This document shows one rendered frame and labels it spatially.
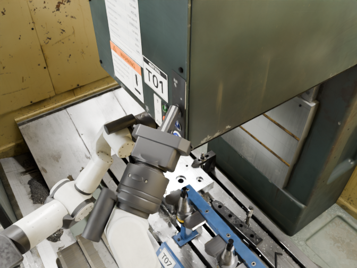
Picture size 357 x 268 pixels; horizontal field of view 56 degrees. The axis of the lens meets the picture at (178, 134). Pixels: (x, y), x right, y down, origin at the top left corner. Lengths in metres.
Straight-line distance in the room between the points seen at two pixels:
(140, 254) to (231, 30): 0.43
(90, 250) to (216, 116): 1.11
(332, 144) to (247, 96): 0.67
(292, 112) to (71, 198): 0.87
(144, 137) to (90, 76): 1.55
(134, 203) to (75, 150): 1.50
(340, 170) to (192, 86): 1.23
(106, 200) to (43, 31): 1.44
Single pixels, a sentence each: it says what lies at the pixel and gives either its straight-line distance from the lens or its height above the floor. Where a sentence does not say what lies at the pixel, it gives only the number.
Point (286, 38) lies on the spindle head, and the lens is 0.79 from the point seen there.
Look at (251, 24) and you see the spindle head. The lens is 0.68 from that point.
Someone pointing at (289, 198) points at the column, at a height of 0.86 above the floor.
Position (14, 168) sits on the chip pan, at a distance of 2.22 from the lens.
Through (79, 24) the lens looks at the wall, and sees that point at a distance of 2.01.
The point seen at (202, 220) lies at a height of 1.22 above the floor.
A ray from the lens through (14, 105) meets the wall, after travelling 2.11.
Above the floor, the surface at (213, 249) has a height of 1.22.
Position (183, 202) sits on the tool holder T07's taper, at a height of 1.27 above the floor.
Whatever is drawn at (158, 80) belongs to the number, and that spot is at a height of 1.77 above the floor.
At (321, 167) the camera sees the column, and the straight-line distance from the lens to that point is 1.48.
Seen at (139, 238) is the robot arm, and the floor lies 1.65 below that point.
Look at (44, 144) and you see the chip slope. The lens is 2.11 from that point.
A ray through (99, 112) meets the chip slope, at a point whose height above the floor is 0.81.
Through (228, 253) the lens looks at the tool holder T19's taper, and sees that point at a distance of 1.01.
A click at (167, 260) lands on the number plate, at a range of 1.38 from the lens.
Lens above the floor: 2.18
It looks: 44 degrees down
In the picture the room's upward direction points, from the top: straight up
